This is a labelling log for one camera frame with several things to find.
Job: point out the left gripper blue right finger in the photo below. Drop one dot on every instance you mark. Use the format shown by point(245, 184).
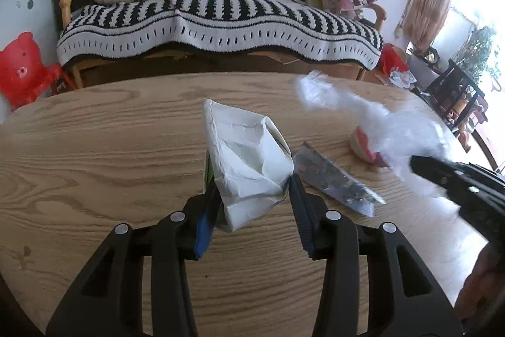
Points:
point(309, 211)

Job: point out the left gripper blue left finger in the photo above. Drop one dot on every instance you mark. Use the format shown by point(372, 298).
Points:
point(200, 218)

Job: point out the silver foil wrapper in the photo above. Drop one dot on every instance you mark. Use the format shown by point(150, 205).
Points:
point(321, 173)

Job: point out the white paper bag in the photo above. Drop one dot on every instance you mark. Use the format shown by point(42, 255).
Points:
point(251, 162)

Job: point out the clear plastic bag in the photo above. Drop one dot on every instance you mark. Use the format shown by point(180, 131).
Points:
point(397, 135)

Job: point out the person right hand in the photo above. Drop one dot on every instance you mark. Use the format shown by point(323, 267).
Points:
point(483, 284)

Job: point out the black wooden chair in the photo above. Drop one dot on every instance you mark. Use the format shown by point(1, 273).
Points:
point(454, 96)

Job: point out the green potted plant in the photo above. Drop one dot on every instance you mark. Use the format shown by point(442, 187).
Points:
point(478, 55)

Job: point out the wooden oval table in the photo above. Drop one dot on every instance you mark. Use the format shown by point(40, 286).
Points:
point(75, 165)

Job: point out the black white striped sofa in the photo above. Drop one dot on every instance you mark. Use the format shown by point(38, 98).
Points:
point(129, 29)

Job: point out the red bear plastic stool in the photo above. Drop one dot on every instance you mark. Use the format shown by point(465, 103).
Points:
point(24, 78)

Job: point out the white cabinet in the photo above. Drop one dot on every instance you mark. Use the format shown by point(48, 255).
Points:
point(35, 16)

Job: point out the red bag by wall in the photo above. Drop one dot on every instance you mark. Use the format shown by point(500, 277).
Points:
point(390, 61)

